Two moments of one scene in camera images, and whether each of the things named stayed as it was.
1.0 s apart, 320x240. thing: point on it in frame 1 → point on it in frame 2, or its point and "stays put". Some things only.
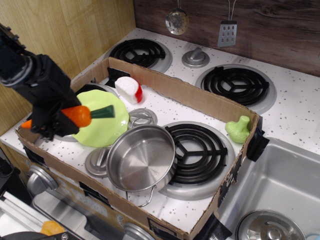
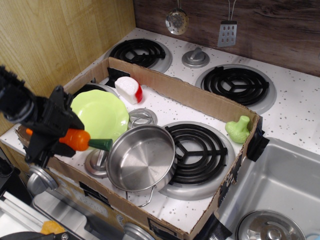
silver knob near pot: [96, 162] stays put
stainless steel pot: [140, 157] stays put
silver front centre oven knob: [133, 232] stays put
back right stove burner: [245, 84] stays put
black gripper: [51, 91] → [52, 116]
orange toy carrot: [80, 116] → [77, 140]
